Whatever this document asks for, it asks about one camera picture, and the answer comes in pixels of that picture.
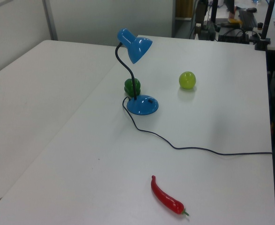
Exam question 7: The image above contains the blue gooseneck desk lamp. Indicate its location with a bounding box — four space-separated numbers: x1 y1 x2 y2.
115 28 159 116

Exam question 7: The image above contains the green toy bell pepper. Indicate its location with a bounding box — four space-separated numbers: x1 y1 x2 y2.
124 78 141 97

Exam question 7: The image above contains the yellow-green toy apple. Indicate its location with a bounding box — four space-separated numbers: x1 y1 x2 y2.
178 71 197 90

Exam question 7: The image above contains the red toy chili pepper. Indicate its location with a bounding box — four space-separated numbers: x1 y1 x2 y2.
150 175 190 217

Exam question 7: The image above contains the white plain table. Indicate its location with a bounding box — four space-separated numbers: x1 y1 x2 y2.
0 39 120 205

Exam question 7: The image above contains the dark equipment stand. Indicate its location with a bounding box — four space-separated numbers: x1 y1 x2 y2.
193 0 216 41

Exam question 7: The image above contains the black electronics box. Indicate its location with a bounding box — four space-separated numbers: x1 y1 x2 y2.
217 27 251 45

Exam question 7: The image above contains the black upright pole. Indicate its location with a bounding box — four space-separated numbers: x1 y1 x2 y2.
210 0 220 24

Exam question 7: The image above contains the black keyboard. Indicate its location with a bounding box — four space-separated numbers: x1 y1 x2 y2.
238 9 259 28

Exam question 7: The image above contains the black pole with table clamp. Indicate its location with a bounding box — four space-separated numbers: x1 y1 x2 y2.
255 0 275 51

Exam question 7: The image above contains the dark lamp power cable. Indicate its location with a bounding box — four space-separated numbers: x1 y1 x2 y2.
122 96 273 156

